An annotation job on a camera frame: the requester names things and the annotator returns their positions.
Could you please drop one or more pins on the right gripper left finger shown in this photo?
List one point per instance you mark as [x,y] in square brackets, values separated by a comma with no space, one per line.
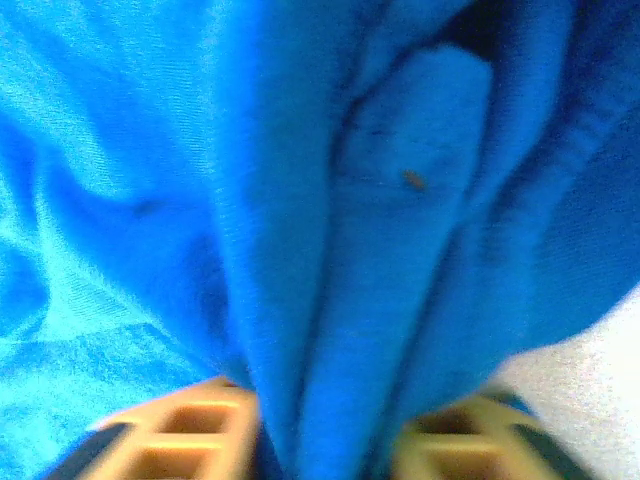
[165,435]

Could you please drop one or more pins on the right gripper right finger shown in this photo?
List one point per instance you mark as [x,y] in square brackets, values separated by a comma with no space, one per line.
[475,440]

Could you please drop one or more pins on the blue t-shirt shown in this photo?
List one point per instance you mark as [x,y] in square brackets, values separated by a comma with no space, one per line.
[300,200]

